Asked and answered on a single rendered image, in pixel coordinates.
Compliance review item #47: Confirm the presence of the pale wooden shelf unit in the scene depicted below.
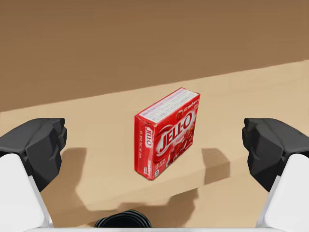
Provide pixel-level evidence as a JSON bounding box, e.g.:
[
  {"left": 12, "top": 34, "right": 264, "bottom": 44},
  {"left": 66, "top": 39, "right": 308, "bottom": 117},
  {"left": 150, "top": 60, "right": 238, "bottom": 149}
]
[{"left": 0, "top": 0, "right": 309, "bottom": 228}]

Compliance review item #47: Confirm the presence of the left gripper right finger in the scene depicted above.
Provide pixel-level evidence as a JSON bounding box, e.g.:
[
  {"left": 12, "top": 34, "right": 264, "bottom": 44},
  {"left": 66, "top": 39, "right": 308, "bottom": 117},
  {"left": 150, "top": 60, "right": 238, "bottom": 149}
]
[{"left": 242, "top": 117, "right": 309, "bottom": 229}]

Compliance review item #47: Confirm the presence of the red carton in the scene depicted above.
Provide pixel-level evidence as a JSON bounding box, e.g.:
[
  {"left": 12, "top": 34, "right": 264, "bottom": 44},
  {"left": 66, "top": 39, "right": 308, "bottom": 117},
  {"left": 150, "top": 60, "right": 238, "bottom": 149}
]
[{"left": 134, "top": 87, "right": 201, "bottom": 181}]

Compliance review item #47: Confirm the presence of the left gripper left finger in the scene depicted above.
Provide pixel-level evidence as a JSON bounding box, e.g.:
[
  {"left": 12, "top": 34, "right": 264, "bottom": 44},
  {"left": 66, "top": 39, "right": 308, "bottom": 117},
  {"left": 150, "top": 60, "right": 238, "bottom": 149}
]
[{"left": 0, "top": 117, "right": 68, "bottom": 229}]

